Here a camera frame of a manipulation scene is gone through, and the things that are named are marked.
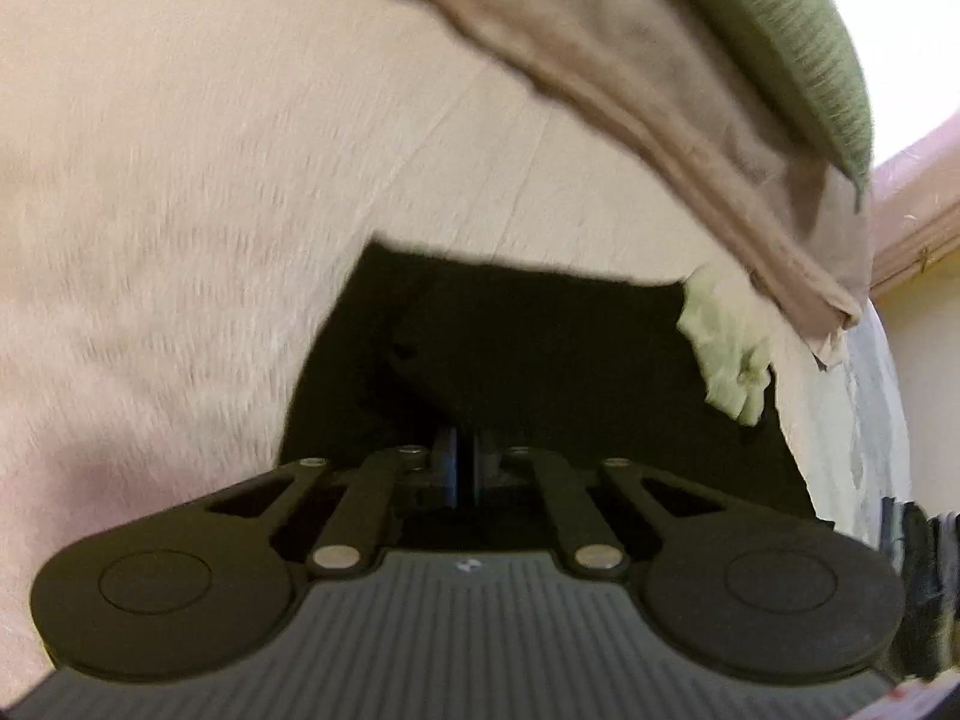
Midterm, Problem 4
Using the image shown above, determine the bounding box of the pink moulded frame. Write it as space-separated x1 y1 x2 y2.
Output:
868 116 960 295

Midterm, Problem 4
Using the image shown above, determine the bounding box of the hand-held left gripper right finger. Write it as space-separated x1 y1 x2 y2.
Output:
459 426 758 580

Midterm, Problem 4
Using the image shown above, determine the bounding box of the pinkish beige folded blanket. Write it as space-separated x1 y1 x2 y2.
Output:
328 0 875 370

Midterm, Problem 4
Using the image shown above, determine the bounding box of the black garment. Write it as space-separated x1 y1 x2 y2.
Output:
276 238 820 563

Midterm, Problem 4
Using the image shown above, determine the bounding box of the green ribbed cloth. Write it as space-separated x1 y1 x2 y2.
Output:
643 0 875 212

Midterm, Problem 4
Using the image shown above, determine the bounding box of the pink grey striped blanket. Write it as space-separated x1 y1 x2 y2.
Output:
0 0 913 695

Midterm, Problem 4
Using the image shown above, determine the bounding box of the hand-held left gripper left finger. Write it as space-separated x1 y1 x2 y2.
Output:
191 426 460 580

